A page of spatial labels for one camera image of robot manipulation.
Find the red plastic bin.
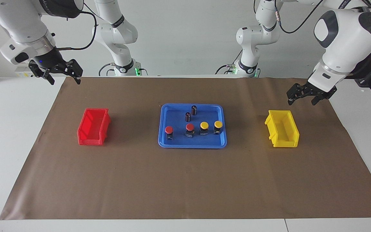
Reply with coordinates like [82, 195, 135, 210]
[77, 108, 111, 146]

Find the blue plastic tray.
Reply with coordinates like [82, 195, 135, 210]
[158, 103, 227, 149]

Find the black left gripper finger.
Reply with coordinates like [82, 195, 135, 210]
[286, 83, 308, 106]
[311, 88, 337, 106]

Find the white box with yellow label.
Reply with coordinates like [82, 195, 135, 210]
[14, 63, 36, 78]

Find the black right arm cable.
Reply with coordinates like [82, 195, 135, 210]
[57, 11, 97, 51]

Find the brown paper mat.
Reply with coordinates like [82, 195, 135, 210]
[0, 76, 371, 220]

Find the yellow plastic bin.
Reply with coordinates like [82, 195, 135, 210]
[264, 110, 300, 148]

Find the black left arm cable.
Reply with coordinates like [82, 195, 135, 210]
[276, 0, 326, 34]

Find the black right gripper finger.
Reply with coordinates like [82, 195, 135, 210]
[65, 59, 83, 85]
[29, 61, 55, 85]

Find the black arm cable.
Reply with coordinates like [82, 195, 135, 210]
[276, 0, 326, 34]
[57, 11, 97, 51]

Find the black base cable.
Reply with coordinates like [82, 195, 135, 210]
[214, 48, 242, 75]
[98, 63, 115, 77]

